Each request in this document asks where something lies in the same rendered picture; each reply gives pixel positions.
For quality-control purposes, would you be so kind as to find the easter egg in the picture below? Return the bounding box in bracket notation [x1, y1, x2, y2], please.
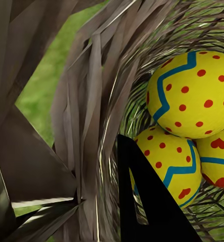
[190, 130, 224, 188]
[129, 125, 202, 209]
[144, 49, 224, 139]

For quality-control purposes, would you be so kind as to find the wicker basket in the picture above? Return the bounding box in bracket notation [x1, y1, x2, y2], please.
[0, 0, 224, 242]

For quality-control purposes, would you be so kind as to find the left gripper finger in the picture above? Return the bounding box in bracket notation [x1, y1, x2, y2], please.
[116, 134, 202, 242]

